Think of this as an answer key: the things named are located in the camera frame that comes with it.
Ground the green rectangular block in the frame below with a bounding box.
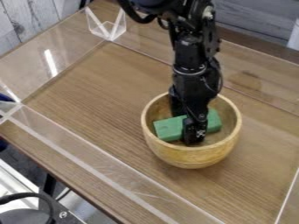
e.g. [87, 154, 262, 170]
[154, 108, 222, 142]

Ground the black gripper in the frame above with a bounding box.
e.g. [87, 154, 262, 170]
[169, 64, 222, 146]

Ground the clear acrylic corner bracket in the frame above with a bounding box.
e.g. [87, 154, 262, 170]
[84, 7, 127, 42]

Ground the black metal base plate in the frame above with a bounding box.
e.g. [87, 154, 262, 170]
[0, 198, 88, 224]

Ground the black table leg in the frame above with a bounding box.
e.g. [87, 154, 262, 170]
[43, 174, 58, 196]

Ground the brown wooden bowl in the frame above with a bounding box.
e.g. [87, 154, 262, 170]
[140, 93, 242, 169]

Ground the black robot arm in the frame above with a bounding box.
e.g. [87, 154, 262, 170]
[116, 0, 223, 145]

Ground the clear acrylic front barrier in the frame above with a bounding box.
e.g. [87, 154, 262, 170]
[0, 94, 225, 224]

